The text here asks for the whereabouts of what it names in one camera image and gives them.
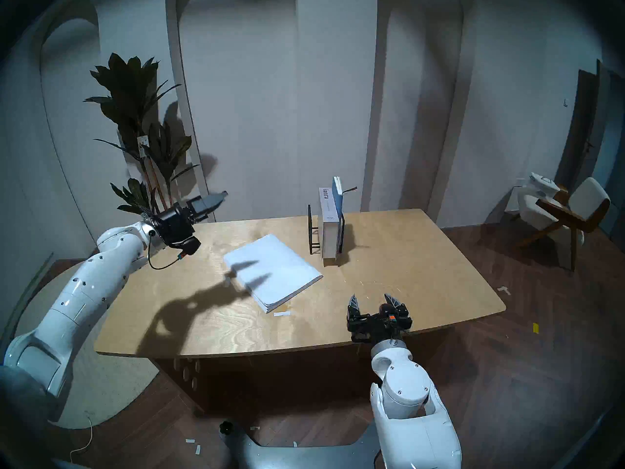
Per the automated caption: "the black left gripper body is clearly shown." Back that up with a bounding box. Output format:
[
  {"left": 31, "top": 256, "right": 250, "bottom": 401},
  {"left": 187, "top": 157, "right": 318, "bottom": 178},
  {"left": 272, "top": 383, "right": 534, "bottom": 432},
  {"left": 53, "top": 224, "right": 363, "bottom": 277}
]
[{"left": 150, "top": 203, "right": 196, "bottom": 249}]

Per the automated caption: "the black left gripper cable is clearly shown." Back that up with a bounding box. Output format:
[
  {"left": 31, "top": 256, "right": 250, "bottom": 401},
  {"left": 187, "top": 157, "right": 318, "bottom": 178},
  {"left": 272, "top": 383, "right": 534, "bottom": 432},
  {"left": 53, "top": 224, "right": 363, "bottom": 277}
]
[{"left": 146, "top": 229, "right": 189, "bottom": 271}]

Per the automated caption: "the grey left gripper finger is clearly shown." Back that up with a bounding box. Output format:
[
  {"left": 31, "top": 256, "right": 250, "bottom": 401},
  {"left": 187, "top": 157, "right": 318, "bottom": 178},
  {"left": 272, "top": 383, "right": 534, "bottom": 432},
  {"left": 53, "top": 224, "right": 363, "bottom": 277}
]
[
  {"left": 188, "top": 191, "right": 229, "bottom": 212},
  {"left": 189, "top": 202, "right": 221, "bottom": 223}
]

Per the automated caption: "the round beige rug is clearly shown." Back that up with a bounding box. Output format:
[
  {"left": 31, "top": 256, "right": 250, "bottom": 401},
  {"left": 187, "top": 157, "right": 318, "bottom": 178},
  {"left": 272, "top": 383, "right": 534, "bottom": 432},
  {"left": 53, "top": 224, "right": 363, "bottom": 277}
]
[{"left": 10, "top": 263, "right": 160, "bottom": 429}]

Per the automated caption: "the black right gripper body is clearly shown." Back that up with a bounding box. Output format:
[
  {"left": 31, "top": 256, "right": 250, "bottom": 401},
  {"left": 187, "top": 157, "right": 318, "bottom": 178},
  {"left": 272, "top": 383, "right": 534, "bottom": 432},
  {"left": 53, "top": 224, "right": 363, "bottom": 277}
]
[{"left": 347, "top": 313, "right": 414, "bottom": 345}]

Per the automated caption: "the large thin white book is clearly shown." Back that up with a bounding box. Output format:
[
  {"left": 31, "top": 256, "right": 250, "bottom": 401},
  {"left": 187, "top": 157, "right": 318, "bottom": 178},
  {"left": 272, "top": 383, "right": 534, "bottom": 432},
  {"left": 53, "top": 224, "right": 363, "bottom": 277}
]
[{"left": 223, "top": 234, "right": 324, "bottom": 314}]

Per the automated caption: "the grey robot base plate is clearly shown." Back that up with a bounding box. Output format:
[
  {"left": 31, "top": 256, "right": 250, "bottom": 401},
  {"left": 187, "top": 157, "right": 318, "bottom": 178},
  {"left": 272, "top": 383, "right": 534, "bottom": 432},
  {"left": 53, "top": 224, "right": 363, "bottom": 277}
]
[{"left": 220, "top": 421, "right": 386, "bottom": 469}]

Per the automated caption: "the dark grey door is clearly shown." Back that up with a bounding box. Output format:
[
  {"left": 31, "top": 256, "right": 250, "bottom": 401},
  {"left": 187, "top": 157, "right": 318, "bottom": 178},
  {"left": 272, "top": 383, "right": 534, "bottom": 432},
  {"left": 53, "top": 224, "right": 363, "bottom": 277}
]
[{"left": 554, "top": 59, "right": 625, "bottom": 241}]

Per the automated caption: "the tall dark green plant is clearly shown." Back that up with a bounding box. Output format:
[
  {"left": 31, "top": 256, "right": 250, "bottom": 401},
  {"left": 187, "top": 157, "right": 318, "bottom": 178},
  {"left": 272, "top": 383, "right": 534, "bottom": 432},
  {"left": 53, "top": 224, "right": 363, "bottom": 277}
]
[{"left": 83, "top": 53, "right": 201, "bottom": 225}]

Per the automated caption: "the white plastic box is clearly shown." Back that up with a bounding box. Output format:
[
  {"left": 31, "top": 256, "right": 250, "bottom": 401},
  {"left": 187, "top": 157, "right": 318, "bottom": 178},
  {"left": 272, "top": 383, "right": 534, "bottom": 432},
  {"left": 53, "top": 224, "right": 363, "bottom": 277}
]
[{"left": 526, "top": 172, "right": 560, "bottom": 201}]

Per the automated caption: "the blue notebook with bookmark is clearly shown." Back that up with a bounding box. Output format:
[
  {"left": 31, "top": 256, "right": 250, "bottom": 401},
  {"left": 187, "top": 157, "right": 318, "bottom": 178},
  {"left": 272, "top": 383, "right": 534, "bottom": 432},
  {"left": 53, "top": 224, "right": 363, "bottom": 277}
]
[{"left": 332, "top": 176, "right": 358, "bottom": 215}]

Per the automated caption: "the white wooden armchair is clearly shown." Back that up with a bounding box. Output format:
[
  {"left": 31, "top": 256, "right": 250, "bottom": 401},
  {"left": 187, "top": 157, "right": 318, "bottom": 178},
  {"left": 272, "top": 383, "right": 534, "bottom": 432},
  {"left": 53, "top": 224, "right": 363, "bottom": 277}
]
[{"left": 512, "top": 176, "right": 611, "bottom": 271}]

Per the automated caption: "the thick white printed book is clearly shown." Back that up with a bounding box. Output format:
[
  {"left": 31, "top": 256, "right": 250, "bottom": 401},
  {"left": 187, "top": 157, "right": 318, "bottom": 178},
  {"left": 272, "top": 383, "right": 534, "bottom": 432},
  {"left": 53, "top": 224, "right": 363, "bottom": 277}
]
[{"left": 318, "top": 187, "right": 343, "bottom": 267}]

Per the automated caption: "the white cable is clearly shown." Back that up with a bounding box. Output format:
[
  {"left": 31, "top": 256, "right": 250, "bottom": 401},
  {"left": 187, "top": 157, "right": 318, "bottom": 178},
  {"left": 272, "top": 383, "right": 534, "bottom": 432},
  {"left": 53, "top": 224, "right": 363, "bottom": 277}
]
[{"left": 68, "top": 412, "right": 94, "bottom": 465}]

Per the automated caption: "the black wire book stand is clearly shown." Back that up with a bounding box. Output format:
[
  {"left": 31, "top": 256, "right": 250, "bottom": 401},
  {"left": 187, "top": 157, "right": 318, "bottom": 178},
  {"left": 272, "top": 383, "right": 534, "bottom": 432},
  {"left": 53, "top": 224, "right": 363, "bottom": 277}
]
[{"left": 307, "top": 204, "right": 347, "bottom": 256}]

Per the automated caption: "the wooden table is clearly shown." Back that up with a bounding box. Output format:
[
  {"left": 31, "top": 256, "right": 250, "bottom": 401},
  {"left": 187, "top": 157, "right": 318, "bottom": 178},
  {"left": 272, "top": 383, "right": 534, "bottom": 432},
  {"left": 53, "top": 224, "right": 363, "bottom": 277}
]
[{"left": 151, "top": 326, "right": 456, "bottom": 416}]

